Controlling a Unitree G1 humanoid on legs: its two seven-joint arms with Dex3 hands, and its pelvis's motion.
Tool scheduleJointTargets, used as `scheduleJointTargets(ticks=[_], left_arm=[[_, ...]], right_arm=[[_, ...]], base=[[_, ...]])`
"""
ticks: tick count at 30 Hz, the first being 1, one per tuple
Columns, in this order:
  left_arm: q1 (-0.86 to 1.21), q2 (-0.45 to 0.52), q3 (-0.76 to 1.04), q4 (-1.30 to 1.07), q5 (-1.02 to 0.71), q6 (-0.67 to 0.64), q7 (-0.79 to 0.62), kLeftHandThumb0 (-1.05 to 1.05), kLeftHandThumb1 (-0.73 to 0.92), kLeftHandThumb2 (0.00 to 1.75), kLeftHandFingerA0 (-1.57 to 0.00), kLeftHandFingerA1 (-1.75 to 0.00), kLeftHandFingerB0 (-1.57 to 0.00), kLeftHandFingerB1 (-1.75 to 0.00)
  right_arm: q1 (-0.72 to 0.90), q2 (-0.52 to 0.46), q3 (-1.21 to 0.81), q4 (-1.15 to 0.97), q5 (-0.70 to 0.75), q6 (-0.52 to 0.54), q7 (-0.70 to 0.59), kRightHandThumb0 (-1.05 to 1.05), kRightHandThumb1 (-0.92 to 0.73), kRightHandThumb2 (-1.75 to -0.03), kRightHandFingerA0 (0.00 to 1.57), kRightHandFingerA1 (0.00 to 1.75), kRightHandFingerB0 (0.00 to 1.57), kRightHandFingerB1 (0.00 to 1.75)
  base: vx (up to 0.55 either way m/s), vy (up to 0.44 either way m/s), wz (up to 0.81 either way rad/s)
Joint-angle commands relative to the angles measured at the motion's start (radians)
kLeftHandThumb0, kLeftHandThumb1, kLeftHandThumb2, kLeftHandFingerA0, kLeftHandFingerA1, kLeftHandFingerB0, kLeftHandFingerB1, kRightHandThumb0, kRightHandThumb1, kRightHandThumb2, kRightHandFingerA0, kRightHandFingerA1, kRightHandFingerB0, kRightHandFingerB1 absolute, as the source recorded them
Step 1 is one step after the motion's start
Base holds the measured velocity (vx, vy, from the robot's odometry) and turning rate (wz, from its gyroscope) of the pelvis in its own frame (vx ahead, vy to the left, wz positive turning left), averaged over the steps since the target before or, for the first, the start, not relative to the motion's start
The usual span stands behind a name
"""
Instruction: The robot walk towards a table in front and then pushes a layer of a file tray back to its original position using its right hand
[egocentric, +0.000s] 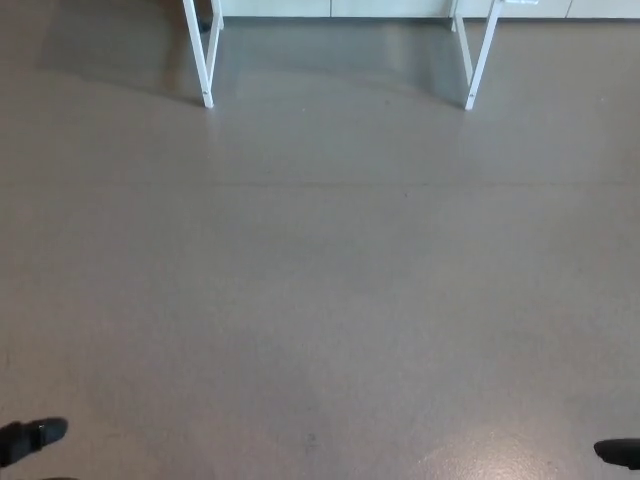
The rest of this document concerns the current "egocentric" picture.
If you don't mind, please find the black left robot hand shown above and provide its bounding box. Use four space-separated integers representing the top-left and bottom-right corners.
0 417 69 469

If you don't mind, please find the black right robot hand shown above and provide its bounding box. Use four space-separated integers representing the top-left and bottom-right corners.
593 438 640 472

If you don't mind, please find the white table leg frame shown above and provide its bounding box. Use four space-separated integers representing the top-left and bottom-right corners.
182 0 224 109
451 0 504 112

